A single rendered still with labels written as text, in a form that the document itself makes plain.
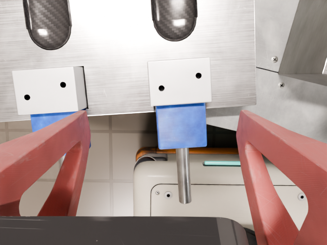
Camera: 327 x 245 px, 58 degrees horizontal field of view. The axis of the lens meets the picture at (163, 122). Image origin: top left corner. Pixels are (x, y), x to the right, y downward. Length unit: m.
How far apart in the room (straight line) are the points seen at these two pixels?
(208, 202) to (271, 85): 0.64
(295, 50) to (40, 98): 0.24
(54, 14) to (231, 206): 0.78
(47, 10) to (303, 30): 0.23
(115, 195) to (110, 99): 0.98
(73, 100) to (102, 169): 0.96
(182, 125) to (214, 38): 0.08
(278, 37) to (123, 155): 0.92
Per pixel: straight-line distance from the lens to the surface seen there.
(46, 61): 0.28
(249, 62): 0.27
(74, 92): 0.25
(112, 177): 1.21
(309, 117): 0.36
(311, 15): 0.31
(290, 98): 0.35
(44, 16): 0.29
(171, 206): 0.93
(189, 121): 0.25
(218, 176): 0.91
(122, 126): 1.15
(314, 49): 0.28
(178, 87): 0.24
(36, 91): 0.26
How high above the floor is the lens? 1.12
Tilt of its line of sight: 81 degrees down
